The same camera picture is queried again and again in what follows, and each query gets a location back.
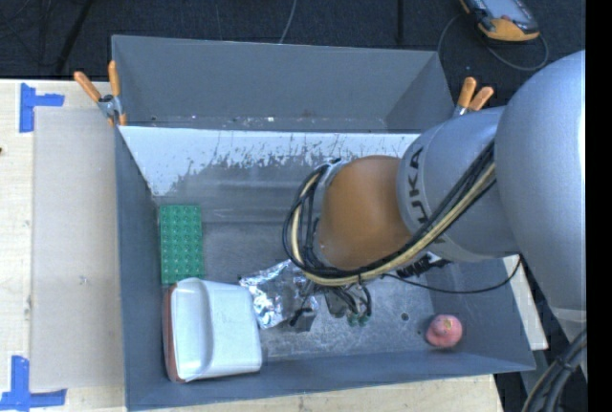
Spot crinkled silver foil packet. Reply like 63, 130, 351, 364
238, 258, 320, 331

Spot dark green flat block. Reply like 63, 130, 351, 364
158, 204, 207, 286

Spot pale flat board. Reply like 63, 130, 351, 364
29, 106, 126, 395

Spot white plastic container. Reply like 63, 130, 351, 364
162, 276, 264, 384

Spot grey metal bin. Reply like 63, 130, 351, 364
110, 34, 537, 412

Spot pink toy fruit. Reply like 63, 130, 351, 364
425, 314, 465, 349

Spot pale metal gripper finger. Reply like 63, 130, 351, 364
292, 307, 317, 334

